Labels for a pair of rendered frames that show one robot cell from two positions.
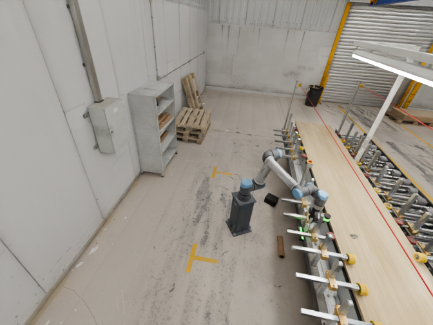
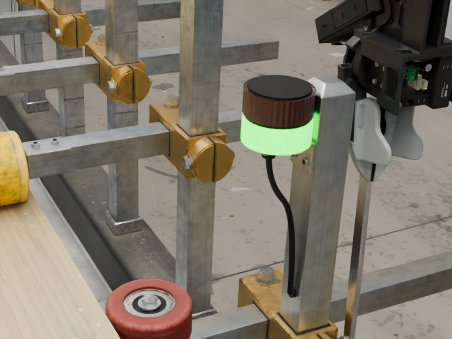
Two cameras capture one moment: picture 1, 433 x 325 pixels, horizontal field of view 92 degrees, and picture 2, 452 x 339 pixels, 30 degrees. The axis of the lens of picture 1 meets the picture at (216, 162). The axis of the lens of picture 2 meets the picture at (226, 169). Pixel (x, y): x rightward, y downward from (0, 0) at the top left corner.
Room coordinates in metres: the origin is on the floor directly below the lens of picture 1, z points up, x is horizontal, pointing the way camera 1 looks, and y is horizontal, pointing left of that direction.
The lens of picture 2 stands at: (1.88, -1.49, 1.37)
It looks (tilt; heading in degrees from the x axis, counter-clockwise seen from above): 27 degrees down; 144
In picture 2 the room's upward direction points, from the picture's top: 3 degrees clockwise
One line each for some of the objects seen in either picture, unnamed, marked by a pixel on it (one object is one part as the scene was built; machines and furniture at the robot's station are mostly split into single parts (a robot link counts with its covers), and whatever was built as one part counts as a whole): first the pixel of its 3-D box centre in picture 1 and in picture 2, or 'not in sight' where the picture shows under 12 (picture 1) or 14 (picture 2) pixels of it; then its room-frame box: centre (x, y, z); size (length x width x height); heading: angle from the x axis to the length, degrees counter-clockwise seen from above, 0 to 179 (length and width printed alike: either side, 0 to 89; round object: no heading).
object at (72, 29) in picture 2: (341, 317); (64, 21); (0.61, -0.93, 0.95); 0.13 x 0.06 x 0.05; 172
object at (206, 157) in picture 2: (323, 251); (189, 140); (1.11, -0.99, 0.95); 0.13 x 0.06 x 0.05; 172
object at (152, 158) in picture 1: (157, 129); not in sight; (3.56, 1.17, 0.78); 0.90 x 0.45 x 1.55; 174
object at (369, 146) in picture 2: not in sight; (372, 146); (1.38, -0.97, 1.04); 0.06 x 0.03 x 0.09; 173
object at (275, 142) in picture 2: not in sight; (276, 128); (1.37, -1.08, 1.08); 0.06 x 0.06 x 0.02
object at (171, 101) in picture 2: not in sight; (172, 100); (1.06, -0.99, 0.98); 0.02 x 0.02 x 0.01
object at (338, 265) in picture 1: (328, 279); (122, 96); (0.88, -0.96, 0.92); 0.03 x 0.03 x 0.48; 82
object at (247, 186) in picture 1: (246, 186); not in sight; (2.09, -0.42, 0.79); 0.17 x 0.15 x 0.18; 116
